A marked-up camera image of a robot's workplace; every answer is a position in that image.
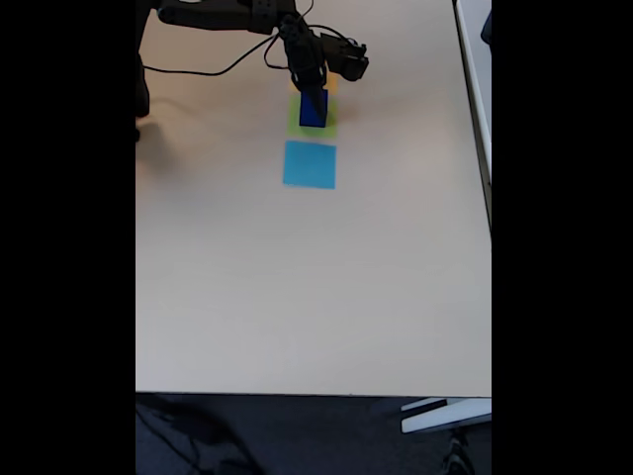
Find large blue cube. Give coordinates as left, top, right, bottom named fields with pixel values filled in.
left=298, top=87, right=330, bottom=130

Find orange paper square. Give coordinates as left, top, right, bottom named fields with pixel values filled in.
left=287, top=72, right=339, bottom=96

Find green paper square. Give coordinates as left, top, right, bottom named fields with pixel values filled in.
left=286, top=93, right=341, bottom=140

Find light blue paper square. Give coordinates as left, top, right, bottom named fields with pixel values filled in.
left=281, top=140, right=338, bottom=191

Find white neighbouring desk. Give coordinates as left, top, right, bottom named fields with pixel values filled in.
left=452, top=0, right=493, bottom=238

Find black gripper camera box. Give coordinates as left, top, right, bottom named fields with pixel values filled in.
left=318, top=30, right=370, bottom=84

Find black camera cable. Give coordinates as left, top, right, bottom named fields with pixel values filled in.
left=141, top=0, right=358, bottom=78

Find black floor cables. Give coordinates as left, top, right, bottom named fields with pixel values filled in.
left=136, top=398, right=258, bottom=475

